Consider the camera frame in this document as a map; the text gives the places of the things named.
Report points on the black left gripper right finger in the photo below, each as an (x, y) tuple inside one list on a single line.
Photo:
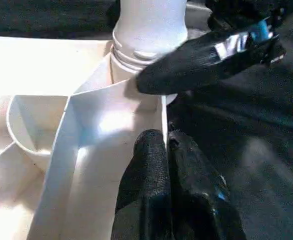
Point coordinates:
[(201, 200)]

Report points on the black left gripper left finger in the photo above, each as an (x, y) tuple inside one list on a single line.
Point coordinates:
[(144, 190)]

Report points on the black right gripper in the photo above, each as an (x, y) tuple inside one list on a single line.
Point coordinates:
[(246, 12)]

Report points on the white plastic table leg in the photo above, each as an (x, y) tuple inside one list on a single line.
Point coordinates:
[(146, 25)]

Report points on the white plastic table top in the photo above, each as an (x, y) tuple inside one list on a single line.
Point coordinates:
[(36, 75)]

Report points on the black plastic mat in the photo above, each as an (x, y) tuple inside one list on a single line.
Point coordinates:
[(266, 150)]

